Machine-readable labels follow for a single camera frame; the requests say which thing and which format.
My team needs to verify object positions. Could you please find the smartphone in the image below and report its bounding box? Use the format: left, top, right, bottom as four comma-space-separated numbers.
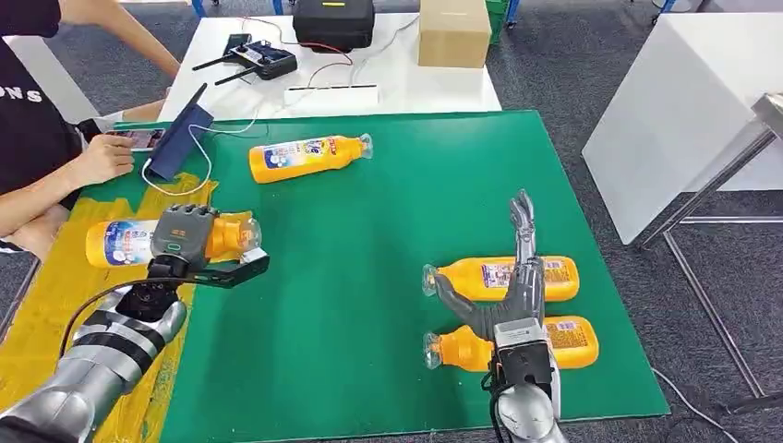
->
104, 127, 167, 153

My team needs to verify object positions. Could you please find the white side table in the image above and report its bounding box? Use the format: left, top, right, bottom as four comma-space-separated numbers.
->
581, 12, 783, 245

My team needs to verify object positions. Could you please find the brown cardboard box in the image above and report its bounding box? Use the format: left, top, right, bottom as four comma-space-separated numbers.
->
418, 0, 492, 69

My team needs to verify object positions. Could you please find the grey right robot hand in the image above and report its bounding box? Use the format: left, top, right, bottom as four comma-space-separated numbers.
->
432, 189, 547, 341

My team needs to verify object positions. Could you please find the person's right hand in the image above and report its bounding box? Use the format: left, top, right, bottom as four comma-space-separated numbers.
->
72, 134, 137, 188

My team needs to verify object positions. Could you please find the person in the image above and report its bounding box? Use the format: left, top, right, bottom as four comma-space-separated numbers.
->
0, 0, 182, 261

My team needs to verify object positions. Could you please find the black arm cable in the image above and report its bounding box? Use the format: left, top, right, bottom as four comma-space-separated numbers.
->
59, 278, 203, 374

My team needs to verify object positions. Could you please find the yellow sheet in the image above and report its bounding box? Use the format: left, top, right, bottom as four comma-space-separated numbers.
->
0, 174, 255, 443

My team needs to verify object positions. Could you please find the grey floor cable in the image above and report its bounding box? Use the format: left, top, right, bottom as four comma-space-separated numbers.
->
651, 366, 744, 443

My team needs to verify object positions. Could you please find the thin red cable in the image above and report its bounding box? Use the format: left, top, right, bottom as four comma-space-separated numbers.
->
241, 17, 355, 90

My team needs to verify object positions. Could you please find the white charging cable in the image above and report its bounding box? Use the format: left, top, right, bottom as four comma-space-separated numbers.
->
140, 119, 261, 198

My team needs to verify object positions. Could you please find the white power strip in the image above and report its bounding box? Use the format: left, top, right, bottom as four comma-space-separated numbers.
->
283, 84, 380, 112

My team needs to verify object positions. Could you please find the dark blue pouch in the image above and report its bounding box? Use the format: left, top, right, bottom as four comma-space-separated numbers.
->
146, 83, 215, 184

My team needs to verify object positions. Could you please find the thin grey cable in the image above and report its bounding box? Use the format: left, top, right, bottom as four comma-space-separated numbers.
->
257, 13, 421, 120

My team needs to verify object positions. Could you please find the green mat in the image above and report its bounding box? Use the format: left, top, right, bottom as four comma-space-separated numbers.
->
79, 110, 671, 443

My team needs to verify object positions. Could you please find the green crate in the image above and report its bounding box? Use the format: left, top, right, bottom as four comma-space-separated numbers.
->
485, 0, 512, 29

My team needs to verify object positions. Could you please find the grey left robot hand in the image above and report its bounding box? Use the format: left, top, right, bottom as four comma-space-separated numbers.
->
148, 204, 220, 281

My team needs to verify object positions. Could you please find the steel table frame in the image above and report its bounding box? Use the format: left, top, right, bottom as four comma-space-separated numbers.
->
635, 91, 783, 417

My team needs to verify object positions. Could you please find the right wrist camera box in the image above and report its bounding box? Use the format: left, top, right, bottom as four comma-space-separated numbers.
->
492, 317, 556, 392

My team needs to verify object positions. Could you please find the black carrying case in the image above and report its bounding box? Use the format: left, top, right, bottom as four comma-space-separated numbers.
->
292, 0, 376, 54

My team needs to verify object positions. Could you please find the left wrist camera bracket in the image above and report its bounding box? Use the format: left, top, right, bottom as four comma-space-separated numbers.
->
183, 246, 271, 291

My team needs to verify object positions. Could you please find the black remote controller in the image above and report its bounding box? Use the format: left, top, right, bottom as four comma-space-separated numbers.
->
191, 32, 299, 87

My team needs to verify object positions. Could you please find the orange drink bottle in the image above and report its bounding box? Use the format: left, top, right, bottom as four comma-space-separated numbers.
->
421, 255, 581, 305
247, 133, 374, 186
422, 315, 601, 373
84, 210, 263, 270

